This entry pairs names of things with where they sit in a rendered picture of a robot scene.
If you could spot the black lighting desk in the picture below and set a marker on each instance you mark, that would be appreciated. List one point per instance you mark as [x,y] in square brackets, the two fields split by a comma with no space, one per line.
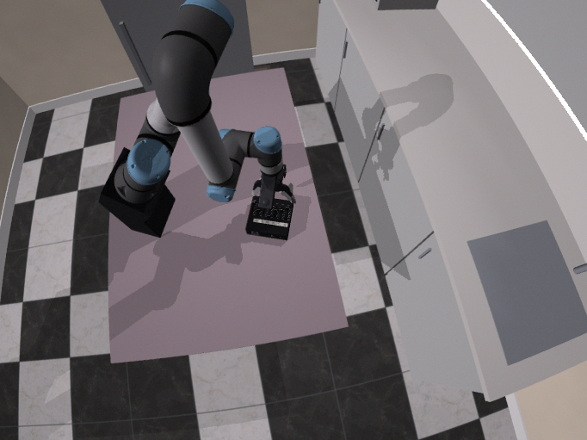
[271,223]

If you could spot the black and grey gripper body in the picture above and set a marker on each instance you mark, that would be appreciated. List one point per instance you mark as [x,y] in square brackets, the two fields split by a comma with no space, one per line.
[280,175]

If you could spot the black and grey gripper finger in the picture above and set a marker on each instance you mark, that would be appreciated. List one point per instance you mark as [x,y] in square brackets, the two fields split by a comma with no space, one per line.
[256,187]
[287,190]

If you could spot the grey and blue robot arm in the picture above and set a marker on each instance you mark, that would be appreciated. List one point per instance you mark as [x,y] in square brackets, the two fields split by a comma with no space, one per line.
[182,67]

